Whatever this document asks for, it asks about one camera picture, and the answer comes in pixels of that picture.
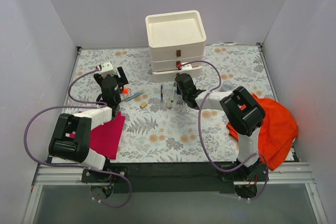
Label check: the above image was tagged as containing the tan rubber eraser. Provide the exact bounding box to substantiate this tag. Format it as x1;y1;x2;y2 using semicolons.
140;102;148;109

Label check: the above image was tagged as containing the small clear plastic cup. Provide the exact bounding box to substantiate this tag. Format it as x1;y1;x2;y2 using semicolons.
221;81;234;92

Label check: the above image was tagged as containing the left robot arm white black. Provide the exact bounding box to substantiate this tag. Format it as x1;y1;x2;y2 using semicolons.
48;62;129;182

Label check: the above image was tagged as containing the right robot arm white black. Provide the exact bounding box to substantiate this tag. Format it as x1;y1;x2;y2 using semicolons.
175;73;266;181

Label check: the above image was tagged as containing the black orange highlighter marker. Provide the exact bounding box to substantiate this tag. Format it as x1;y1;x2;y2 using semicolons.
121;88;129;94

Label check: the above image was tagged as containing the white green tipped pen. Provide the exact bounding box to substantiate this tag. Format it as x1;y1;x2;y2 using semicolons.
170;82;176;103

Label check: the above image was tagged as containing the blue capped white pen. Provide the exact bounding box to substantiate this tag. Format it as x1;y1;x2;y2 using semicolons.
128;91;145;100

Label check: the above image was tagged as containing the dark blue pen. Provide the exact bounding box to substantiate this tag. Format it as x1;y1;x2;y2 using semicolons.
160;84;163;103

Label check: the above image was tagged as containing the magenta folded cloth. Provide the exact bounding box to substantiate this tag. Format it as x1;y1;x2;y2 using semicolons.
90;112;125;160

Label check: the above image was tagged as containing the floral patterned table mat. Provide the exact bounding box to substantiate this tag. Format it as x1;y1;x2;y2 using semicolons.
71;45;274;163

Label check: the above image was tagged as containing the white stacked drawer unit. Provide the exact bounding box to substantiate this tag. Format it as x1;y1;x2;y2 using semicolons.
145;10;206;82

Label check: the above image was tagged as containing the orange crumpled cloth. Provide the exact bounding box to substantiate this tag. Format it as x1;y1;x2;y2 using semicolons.
226;93;299;170

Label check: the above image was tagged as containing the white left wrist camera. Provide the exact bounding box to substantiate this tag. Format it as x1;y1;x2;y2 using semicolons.
96;61;117;78

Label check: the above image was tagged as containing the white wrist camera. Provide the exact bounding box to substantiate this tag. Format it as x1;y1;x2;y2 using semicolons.
176;62;193;73
96;61;117;78

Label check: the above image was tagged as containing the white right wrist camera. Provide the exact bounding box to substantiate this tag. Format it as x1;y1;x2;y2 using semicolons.
176;62;193;73

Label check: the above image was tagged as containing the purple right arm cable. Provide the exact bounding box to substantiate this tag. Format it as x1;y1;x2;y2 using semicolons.
181;60;270;204

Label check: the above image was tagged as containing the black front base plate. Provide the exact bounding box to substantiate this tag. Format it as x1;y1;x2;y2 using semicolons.
81;162;266;194

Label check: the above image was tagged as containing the aluminium front frame rail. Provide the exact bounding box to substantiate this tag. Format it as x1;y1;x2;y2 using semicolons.
23;162;328;223

